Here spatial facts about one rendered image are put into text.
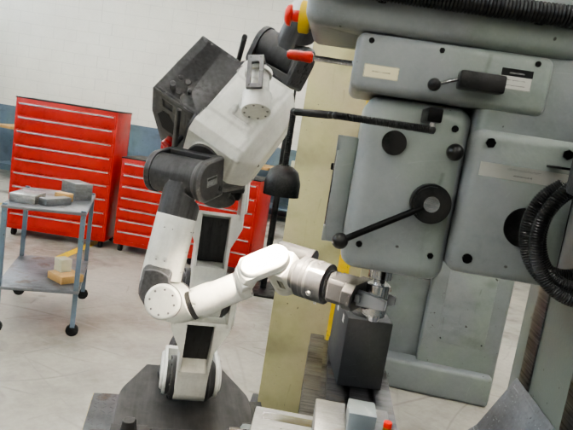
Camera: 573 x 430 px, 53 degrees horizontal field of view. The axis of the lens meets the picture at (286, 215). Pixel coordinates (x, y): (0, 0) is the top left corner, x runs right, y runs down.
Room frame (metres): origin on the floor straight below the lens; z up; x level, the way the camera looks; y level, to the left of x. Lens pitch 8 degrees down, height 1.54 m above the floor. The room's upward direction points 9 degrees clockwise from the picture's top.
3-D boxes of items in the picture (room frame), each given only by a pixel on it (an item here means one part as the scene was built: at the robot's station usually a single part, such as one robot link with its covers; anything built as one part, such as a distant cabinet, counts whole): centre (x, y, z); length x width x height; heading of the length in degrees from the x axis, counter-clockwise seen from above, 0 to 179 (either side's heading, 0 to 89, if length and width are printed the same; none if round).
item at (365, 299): (1.09, -0.19, 1.24); 0.06 x 0.02 x 0.03; 61
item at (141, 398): (1.82, 0.24, 0.59); 0.64 x 0.52 x 0.33; 12
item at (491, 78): (0.98, -0.26, 1.66); 0.12 x 0.04 x 0.04; 86
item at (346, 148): (1.13, -0.10, 1.45); 0.04 x 0.04 x 0.21; 86
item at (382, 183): (1.12, -0.21, 1.47); 0.21 x 0.19 x 0.32; 176
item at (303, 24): (1.14, 0.02, 1.76); 0.06 x 0.02 x 0.06; 176
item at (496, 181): (1.11, -0.40, 1.47); 0.24 x 0.19 x 0.26; 176
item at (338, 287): (1.17, -0.13, 1.23); 0.13 x 0.12 x 0.10; 151
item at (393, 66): (1.12, -0.25, 1.68); 0.34 x 0.24 x 0.10; 86
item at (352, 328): (1.53, -0.25, 1.01); 0.22 x 0.12 x 0.20; 4
